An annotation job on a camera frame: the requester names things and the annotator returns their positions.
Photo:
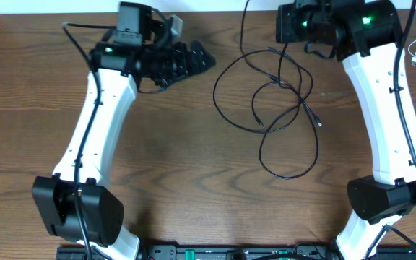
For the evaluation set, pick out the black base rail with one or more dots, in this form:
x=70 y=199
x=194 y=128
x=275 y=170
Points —
x=171 y=252

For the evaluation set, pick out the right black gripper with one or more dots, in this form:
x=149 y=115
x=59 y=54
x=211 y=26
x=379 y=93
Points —
x=287 y=32

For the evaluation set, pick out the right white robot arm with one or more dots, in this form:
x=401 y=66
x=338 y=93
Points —
x=368 y=39

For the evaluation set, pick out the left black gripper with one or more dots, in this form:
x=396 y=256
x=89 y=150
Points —
x=174 y=63

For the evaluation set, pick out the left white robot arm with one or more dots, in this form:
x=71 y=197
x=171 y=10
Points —
x=75 y=203

